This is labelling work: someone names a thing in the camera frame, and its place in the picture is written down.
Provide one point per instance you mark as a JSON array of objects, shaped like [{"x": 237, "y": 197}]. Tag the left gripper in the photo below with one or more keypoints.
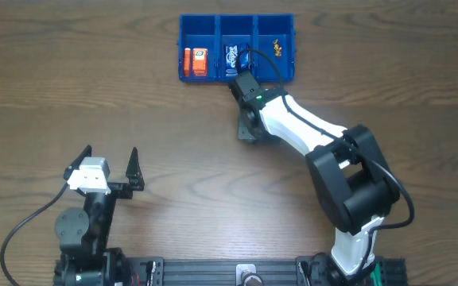
[{"x": 121, "y": 190}]

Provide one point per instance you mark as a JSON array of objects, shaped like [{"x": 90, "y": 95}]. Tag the blue candy pack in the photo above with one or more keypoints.
[
  {"x": 245, "y": 59},
  {"x": 231, "y": 57}
]

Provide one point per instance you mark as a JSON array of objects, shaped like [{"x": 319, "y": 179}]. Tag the gold candy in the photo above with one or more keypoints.
[{"x": 277, "y": 47}]

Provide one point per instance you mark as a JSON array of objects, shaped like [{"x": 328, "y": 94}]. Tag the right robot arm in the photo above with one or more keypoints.
[{"x": 292, "y": 127}]

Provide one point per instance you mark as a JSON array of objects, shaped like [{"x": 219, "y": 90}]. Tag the orange candy box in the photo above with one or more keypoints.
[
  {"x": 200, "y": 61},
  {"x": 187, "y": 62}
]

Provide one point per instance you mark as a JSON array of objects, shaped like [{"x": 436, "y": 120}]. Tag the blue tray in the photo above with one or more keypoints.
[{"x": 266, "y": 32}]

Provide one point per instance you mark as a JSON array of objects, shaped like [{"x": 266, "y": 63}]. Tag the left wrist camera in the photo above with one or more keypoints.
[{"x": 90, "y": 176}]

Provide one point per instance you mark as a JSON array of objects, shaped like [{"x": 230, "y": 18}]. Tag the mounting rail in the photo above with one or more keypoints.
[{"x": 213, "y": 272}]

